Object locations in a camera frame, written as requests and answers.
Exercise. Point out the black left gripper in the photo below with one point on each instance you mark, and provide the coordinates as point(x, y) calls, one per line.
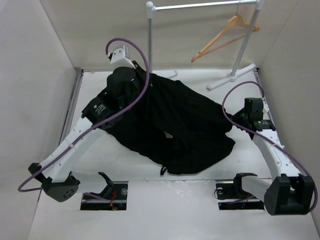
point(142, 74)

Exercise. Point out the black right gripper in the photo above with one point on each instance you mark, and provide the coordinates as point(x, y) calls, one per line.
point(235, 117)

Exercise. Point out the black trousers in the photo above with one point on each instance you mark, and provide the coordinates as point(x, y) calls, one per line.
point(175, 127)

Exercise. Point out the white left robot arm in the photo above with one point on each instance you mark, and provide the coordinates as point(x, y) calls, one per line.
point(56, 175)

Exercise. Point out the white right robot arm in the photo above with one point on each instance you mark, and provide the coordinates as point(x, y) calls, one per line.
point(290, 192)

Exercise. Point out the white metal clothes rack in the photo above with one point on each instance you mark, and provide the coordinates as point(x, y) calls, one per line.
point(178, 29)

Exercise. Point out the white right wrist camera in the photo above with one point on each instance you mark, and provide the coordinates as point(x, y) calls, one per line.
point(266, 107)

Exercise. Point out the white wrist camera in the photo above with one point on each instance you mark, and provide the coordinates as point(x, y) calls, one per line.
point(120, 57)
point(266, 107)

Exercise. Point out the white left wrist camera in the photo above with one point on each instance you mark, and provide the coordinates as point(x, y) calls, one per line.
point(120, 57)

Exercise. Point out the aluminium table edge rail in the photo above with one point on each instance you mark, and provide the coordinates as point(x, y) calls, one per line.
point(72, 103)

